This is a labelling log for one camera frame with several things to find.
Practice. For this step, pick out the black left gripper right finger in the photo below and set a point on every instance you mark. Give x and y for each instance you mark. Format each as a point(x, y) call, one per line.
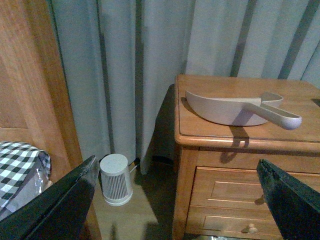
point(294, 206)

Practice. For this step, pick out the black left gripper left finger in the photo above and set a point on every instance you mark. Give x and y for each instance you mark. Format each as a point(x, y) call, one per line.
point(59, 212)

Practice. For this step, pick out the beige plastic dustpan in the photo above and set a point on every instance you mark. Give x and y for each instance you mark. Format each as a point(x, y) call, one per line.
point(244, 112)

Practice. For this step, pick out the wooden lower drawer knob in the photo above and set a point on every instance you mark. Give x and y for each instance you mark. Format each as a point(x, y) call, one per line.
point(250, 229)

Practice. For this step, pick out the black white checkered bedsheet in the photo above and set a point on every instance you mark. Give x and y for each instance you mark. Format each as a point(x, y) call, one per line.
point(25, 172)

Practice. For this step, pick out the white cylindrical air purifier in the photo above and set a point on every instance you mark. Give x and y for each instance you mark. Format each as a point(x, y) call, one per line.
point(115, 179)

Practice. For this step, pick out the wooden nightstand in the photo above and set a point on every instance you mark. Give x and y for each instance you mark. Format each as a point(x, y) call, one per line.
point(218, 189)

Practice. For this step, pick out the wooden bed headboard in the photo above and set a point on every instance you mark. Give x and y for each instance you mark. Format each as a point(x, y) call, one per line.
point(34, 101)

